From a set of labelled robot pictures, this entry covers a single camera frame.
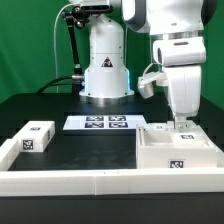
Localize white door panel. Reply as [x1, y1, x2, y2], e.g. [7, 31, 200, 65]
[146, 121, 174, 131]
[171, 121, 210, 148]

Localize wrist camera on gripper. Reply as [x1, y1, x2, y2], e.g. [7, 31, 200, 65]
[138, 72, 168, 99]

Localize white cabinet body box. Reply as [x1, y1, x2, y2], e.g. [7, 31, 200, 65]
[136, 126, 217, 169]

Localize black cables at base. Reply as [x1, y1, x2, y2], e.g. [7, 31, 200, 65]
[35, 74, 85, 95]

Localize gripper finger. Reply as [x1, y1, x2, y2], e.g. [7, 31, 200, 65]
[174, 116, 187, 132]

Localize white marker base plate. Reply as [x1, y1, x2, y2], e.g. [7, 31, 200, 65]
[63, 115, 146, 130]

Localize white cable on mount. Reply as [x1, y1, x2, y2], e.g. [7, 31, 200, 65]
[53, 1, 81, 94]

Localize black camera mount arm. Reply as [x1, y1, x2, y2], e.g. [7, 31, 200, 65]
[62, 3, 113, 90]

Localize white U-shaped frame wall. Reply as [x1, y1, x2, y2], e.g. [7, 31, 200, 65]
[0, 139, 224, 197]

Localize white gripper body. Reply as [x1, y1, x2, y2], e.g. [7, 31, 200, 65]
[153, 37, 206, 117]

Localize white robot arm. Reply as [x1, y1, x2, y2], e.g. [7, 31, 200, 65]
[69, 0, 217, 130]

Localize white cabinet top block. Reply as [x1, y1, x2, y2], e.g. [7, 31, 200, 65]
[14, 121, 55, 152]

